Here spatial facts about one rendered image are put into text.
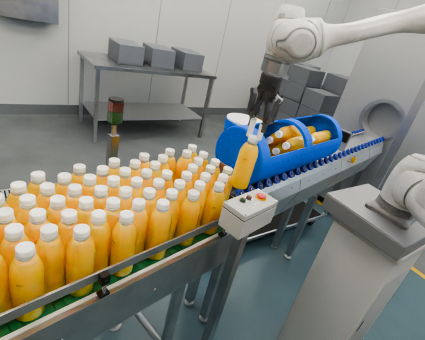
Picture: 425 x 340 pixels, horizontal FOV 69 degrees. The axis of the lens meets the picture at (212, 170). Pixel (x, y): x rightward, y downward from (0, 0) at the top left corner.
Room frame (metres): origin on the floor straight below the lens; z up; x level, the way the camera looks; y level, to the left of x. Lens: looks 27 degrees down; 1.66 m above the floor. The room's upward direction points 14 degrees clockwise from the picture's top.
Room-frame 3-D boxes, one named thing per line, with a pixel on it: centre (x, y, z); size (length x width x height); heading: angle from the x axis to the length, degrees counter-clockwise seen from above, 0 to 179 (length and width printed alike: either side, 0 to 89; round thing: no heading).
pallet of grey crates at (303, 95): (5.44, -1.26, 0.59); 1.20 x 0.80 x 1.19; 41
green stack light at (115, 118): (1.22, 0.45, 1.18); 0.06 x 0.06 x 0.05
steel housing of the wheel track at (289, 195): (2.11, -0.73, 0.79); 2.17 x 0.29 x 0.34; 141
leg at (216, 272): (1.30, -0.16, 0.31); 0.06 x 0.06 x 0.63; 51
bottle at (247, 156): (1.10, -0.12, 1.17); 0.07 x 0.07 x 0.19
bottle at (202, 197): (0.97, 0.03, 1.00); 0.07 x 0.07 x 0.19
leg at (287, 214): (2.16, -0.67, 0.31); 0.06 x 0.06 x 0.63; 51
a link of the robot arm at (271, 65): (1.10, -0.12, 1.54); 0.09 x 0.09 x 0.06
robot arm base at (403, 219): (1.21, -0.81, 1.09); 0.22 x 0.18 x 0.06; 138
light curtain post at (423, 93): (2.25, -1.26, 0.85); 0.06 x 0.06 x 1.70; 51
